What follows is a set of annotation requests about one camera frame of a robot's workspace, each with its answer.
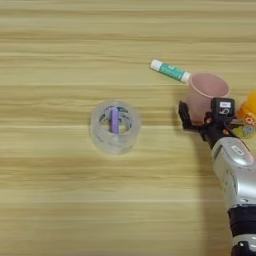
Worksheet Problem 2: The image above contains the clear tape roll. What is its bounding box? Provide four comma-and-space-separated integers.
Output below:
89, 98, 142, 156

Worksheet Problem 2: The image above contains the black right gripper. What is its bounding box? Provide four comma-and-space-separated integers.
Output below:
177, 100, 245, 150

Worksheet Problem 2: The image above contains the orange juice bottle white cap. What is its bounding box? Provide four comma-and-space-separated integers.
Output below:
235, 89, 256, 140

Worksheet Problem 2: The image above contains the purple eraser block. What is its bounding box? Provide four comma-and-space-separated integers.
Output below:
110, 106, 120, 135

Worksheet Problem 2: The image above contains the small black box white label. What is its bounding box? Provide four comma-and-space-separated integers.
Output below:
210, 97, 236, 121

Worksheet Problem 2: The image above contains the pink plastic cup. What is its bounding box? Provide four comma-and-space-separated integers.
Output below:
184, 72, 231, 127

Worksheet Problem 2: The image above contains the green white glue stick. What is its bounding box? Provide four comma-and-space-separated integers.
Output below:
149, 58, 193, 84

